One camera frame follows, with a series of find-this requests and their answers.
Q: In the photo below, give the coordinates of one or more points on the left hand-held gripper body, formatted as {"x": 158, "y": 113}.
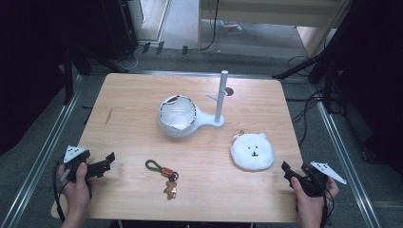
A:
{"x": 75, "y": 157}

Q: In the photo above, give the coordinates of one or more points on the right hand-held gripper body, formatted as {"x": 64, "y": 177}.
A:
{"x": 313, "y": 182}

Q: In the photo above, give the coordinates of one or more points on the person's right hand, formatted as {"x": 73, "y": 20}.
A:
{"x": 309, "y": 205}

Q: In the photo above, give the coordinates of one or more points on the person's left hand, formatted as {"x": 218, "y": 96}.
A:
{"x": 77, "y": 193}

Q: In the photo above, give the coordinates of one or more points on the white plush bear pouch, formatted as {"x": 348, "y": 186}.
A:
{"x": 252, "y": 151}

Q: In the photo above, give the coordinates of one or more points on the white stand with bowl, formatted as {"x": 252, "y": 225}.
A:
{"x": 177, "y": 117}

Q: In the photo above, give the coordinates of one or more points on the black metal stand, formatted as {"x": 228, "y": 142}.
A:
{"x": 68, "y": 79}

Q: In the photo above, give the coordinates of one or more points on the black tripod stand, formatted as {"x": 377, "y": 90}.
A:
{"x": 316, "y": 63}

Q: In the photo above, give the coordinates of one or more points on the black cabinet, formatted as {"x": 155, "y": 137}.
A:
{"x": 122, "y": 28}

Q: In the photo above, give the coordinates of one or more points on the red and white booklet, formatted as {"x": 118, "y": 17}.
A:
{"x": 232, "y": 27}

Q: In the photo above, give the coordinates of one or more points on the light wooden furniture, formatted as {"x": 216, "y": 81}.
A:
{"x": 269, "y": 12}

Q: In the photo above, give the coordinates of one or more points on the metal floor rail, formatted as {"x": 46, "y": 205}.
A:
{"x": 345, "y": 152}
{"x": 38, "y": 158}

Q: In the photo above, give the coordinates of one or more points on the black floor bracket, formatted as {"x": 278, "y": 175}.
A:
{"x": 160, "y": 47}
{"x": 185, "y": 50}
{"x": 146, "y": 47}

